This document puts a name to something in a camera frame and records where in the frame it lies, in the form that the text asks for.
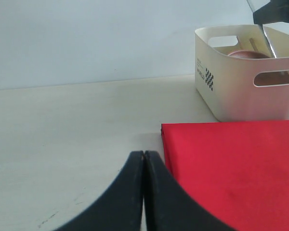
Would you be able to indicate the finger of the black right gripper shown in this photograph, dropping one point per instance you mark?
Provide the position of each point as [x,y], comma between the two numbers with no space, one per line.
[167,205]

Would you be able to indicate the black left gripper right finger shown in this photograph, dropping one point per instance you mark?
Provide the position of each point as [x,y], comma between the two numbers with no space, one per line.
[274,11]

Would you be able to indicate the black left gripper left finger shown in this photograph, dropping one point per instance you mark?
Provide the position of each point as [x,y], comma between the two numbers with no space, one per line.
[120,206]

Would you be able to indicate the silver table knife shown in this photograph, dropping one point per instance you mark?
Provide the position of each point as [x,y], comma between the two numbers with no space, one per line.
[254,5]

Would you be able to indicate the brown wooden plate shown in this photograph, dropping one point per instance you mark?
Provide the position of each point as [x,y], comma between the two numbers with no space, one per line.
[263,79]

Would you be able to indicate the cream plastic bin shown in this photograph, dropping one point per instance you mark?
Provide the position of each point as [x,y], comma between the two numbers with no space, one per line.
[226,83]

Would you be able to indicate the red table cloth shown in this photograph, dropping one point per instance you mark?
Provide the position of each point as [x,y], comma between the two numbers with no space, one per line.
[238,171]

